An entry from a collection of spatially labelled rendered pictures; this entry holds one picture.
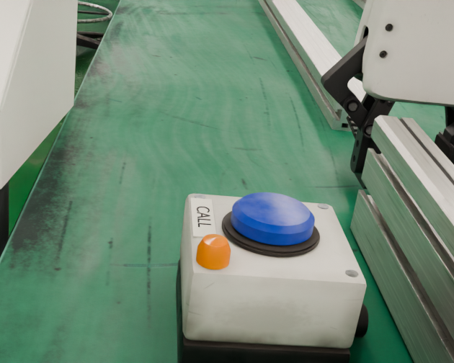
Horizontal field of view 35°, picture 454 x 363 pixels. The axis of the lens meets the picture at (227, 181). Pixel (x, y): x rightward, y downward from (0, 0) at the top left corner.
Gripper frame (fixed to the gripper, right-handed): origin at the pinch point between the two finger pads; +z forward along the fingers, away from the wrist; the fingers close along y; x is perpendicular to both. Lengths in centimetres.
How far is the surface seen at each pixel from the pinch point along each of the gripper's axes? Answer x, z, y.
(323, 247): 18.8, -3.0, 10.6
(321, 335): 21.8, 0.0, 10.7
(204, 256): 21.3, -3.5, 16.5
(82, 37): -303, 72, 52
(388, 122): 7.1, -5.4, 4.6
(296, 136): -11.6, 3.1, 5.8
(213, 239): 20.9, -4.1, 16.1
